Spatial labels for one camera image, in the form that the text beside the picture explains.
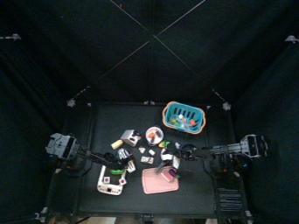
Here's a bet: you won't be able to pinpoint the bright green toy food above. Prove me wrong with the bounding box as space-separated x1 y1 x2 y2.
109 168 127 176

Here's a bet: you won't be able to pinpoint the teal basket orange handles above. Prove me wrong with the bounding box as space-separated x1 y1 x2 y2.
162 101 208 136

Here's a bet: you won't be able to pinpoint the white toy pot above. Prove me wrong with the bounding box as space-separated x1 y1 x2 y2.
144 125 166 147

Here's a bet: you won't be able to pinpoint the white printed label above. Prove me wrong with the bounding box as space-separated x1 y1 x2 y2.
216 187 243 214

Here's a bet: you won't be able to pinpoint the pale yellow toy butter block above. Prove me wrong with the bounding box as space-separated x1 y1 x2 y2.
109 139 125 151

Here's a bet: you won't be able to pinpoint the white toy stove board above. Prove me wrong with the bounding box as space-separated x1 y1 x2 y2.
96 164 128 197

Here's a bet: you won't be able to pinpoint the pink plastic plate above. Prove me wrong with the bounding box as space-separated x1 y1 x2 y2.
140 165 182 195

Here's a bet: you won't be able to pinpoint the white toy knife block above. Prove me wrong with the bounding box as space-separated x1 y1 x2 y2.
119 129 144 148

